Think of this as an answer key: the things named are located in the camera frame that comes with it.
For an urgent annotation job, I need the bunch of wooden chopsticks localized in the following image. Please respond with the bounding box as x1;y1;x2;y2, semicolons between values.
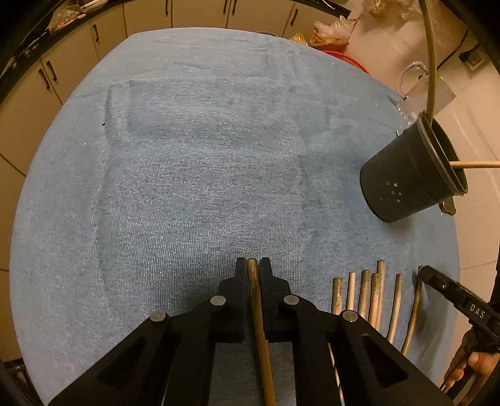
327;260;426;404

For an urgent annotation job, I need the plastic bag of orange snacks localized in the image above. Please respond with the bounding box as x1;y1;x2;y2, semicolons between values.
310;16;358;49

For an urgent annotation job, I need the white wall socket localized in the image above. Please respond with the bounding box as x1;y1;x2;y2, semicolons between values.
467;51;487;73

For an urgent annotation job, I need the black utensil holder cup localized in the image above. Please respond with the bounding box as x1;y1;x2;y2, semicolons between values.
359;111;469;224

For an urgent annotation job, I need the blue tablecloth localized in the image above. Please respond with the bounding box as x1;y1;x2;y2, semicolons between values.
10;27;459;406

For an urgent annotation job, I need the clear glass pitcher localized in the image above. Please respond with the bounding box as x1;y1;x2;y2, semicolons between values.
395;62;457;125

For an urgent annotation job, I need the brown wooden chopstick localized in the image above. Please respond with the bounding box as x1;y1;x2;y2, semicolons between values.
449;160;500;170
420;0;437;123
246;258;277;406

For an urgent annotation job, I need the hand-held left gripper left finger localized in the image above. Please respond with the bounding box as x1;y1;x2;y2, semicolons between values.
49;257;251;406

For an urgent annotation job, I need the orange plastic basin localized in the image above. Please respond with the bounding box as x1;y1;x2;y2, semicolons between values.
322;49;372;77

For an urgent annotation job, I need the crumpled clear plastic bag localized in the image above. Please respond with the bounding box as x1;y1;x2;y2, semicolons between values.
369;0;420;20

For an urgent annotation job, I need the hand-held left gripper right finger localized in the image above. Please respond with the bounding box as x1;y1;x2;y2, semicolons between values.
259;257;456;406

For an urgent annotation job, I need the person's right hand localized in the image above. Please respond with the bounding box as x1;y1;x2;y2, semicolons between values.
441;330;500;403

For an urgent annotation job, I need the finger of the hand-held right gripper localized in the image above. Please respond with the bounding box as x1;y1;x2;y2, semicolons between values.
419;265;464;302

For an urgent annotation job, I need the black kitchen countertop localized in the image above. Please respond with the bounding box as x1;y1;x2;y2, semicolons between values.
0;0;129;102

